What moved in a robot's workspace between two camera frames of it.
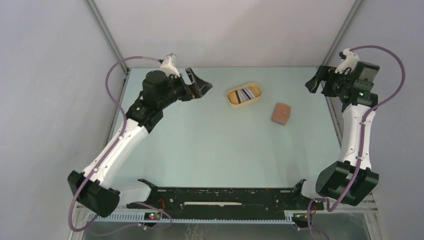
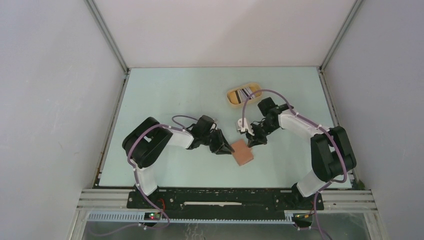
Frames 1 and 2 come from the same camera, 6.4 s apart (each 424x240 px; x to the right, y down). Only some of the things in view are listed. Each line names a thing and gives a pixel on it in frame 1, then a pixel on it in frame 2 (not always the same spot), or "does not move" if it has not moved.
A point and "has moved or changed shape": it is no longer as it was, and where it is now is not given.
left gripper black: [200, 86] → [221, 146]
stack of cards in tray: [244, 94] does not move
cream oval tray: [244, 95] does not move
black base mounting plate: [226, 199] does not move
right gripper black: [323, 74] → [252, 139]
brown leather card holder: [281, 113] has moved or changed shape
